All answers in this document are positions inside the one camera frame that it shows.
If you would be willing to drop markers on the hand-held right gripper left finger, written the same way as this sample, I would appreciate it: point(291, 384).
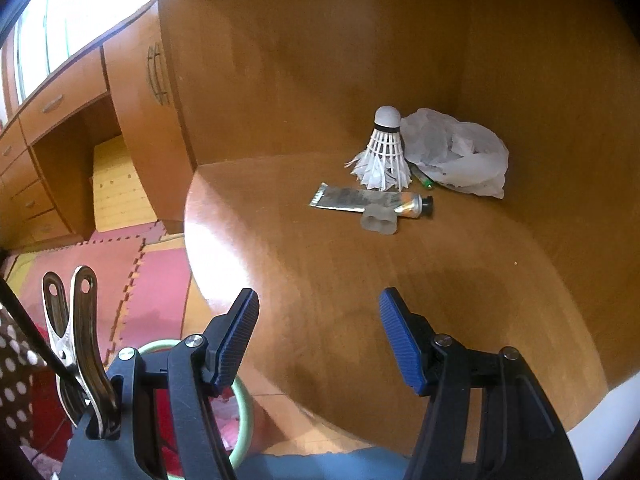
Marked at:
point(240, 340)

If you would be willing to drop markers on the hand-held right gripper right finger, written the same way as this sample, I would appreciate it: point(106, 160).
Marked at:
point(400, 340)

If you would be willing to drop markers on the wooden corner shelf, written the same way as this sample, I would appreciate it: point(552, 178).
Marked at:
point(350, 310)

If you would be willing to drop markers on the red bucket with green rim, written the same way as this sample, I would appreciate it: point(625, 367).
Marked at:
point(245, 410)

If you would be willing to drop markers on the silver hand cream tube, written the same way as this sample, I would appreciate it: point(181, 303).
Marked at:
point(345, 197)

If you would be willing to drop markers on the single pink foam tile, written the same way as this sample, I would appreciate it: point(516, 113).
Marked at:
point(160, 280)

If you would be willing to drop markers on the small translucent plastic cap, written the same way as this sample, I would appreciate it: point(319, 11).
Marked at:
point(380, 222)

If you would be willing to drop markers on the blue floor mat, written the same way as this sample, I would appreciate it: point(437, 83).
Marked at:
point(325, 467)

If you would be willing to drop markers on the metal spring clip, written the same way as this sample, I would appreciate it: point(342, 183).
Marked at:
point(85, 340)

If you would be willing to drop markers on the small green lighter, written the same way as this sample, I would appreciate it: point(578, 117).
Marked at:
point(425, 182)

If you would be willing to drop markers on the large pink foam mat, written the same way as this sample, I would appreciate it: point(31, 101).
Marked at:
point(75, 260)

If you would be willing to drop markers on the white feather shuttlecock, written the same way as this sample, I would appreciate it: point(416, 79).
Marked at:
point(385, 155)

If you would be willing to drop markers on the white plastic bag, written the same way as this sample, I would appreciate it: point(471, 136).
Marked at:
point(465, 160)

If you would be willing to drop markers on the yellow grid mat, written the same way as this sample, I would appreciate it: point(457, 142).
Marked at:
point(120, 185)

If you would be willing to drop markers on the red cloth with gold stars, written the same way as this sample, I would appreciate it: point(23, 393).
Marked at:
point(50, 410)

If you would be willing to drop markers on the brown polka-dot cloth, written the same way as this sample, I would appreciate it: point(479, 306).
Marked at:
point(20, 385)

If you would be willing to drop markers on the wooden wardrobe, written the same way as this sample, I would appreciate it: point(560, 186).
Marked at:
point(140, 135)

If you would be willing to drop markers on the wooden drawer desk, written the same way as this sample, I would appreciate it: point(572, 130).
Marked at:
point(30, 185)

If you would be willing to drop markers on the bright window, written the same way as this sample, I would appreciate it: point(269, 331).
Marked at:
point(75, 10)

